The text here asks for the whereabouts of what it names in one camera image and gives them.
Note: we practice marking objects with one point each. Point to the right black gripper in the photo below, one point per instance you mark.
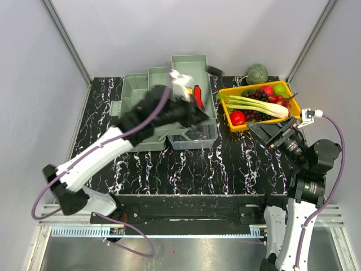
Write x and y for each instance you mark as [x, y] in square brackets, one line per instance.
[265, 131]

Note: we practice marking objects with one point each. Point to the clear plastic tool box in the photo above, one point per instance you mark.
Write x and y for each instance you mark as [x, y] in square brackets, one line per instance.
[182, 123]

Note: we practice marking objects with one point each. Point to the red utility knife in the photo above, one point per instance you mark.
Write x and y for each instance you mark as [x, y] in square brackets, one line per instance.
[197, 96]

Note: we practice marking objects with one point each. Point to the black handled hammer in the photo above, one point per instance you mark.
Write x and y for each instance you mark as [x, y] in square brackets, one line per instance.
[214, 74]

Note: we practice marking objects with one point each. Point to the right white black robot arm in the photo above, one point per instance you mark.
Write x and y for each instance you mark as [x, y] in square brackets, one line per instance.
[289, 228]

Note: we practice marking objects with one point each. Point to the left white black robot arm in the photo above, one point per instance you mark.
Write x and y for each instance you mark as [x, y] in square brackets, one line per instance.
[133, 127]

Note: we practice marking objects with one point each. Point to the red cherries bunch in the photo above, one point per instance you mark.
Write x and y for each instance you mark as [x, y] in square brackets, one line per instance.
[280, 100]

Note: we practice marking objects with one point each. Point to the dark purple grapes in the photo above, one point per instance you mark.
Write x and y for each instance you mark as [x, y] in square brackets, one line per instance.
[259, 94]

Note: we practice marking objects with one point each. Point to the green apple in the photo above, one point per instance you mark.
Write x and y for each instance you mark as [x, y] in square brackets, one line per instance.
[280, 89]

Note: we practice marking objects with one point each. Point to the red pink apple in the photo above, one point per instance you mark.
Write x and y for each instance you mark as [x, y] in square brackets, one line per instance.
[268, 90]

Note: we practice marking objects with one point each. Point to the green celery stalk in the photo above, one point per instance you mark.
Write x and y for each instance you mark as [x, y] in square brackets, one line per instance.
[243, 103]

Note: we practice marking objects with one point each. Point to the marbled black mat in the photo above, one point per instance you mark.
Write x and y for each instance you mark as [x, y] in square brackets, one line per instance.
[236, 164]

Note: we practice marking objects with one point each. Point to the green netted melon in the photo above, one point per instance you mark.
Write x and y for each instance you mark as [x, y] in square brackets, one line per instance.
[256, 74]

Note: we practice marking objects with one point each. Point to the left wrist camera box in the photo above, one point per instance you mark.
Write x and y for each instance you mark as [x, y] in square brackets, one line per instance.
[181, 84]

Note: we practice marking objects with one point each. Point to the aluminium frame rail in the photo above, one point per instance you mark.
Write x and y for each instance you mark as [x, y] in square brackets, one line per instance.
[330, 216]

